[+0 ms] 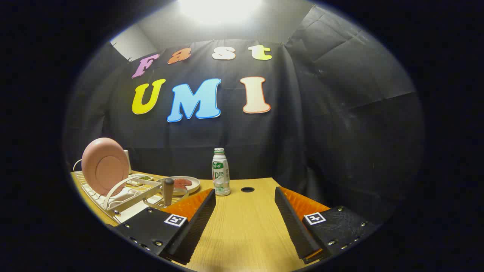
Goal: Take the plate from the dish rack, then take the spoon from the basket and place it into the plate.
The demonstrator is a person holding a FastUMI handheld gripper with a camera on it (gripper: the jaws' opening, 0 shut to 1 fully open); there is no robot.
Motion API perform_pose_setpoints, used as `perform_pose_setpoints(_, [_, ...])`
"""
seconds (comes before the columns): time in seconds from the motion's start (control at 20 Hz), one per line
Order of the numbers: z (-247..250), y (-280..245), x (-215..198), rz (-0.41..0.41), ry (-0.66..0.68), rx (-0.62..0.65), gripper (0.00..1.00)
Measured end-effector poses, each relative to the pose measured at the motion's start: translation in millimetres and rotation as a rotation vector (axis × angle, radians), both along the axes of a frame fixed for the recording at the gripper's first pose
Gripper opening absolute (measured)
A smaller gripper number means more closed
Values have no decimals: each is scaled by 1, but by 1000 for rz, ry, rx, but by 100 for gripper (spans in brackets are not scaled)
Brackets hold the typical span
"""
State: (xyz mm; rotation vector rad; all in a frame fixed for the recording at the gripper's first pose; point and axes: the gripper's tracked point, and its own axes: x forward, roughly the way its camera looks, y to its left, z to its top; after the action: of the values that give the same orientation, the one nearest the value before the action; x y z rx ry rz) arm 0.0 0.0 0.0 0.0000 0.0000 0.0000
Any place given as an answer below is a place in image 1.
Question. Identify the black backdrop cloth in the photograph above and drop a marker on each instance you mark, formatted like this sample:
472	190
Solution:
302	132

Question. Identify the divided tray of beans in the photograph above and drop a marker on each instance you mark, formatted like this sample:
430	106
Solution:
145	178

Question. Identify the black table grommet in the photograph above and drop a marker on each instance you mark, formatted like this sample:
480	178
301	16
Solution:
247	189

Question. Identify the white drink bottle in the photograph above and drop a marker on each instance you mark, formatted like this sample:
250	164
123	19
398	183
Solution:
221	173

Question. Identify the red meat piece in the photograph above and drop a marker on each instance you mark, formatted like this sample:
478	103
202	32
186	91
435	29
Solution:
183	182

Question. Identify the white drip tray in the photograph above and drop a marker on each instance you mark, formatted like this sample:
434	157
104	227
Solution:
130	213

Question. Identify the beige plate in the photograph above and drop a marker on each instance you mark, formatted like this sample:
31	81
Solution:
193	185

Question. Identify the pink plate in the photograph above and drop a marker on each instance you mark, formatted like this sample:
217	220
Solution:
102	166

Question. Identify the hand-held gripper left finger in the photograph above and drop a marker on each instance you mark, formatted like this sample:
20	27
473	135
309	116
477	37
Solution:
196	223

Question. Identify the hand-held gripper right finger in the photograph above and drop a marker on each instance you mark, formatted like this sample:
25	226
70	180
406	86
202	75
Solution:
295	226

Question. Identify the white toaster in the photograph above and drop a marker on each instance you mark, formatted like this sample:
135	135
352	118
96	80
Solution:
127	162

